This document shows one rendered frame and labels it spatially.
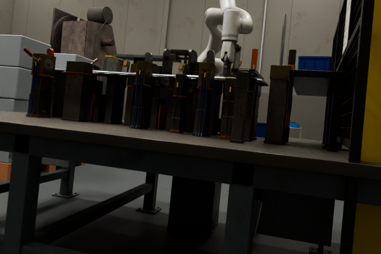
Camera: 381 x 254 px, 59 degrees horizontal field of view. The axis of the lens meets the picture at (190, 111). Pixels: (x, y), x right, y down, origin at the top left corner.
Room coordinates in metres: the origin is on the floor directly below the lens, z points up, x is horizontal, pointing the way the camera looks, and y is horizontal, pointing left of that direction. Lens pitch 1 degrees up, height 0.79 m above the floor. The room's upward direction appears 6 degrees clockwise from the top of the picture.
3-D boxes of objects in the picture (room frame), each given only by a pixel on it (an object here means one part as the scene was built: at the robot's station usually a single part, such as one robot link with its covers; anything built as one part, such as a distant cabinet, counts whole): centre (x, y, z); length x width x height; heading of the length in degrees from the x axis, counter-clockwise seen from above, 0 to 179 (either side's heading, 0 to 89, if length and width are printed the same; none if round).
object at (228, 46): (1.75, -0.17, 1.14); 0.10 x 0.07 x 0.11; 160
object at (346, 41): (1.52, -0.67, 1.30); 0.23 x 0.02 x 0.31; 160
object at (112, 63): (2.23, 0.51, 0.90); 0.13 x 0.08 x 0.41; 160
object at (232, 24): (1.75, -0.17, 1.28); 0.09 x 0.08 x 0.13; 92
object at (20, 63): (4.01, 1.95, 0.70); 1.37 x 0.92 x 1.40; 166
